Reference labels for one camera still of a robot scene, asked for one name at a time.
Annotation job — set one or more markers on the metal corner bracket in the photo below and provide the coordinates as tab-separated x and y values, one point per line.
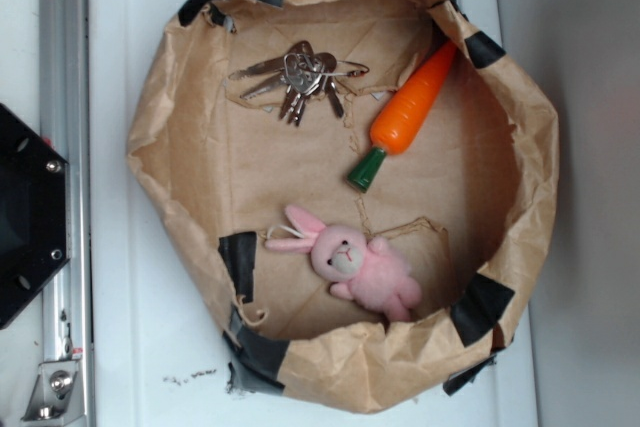
57	398

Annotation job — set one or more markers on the aluminium frame rail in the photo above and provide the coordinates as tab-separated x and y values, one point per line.
64	120

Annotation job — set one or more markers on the orange plastic carrot toy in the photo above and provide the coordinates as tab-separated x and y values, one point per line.
398	123

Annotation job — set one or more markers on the silver key bunch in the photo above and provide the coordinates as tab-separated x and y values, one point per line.
305	74

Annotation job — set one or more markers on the pink plush bunny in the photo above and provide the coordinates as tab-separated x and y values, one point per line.
371	273

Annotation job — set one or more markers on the brown paper bag bin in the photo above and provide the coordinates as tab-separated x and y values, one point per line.
471	202

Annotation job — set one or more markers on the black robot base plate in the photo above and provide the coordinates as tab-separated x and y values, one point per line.
33	215

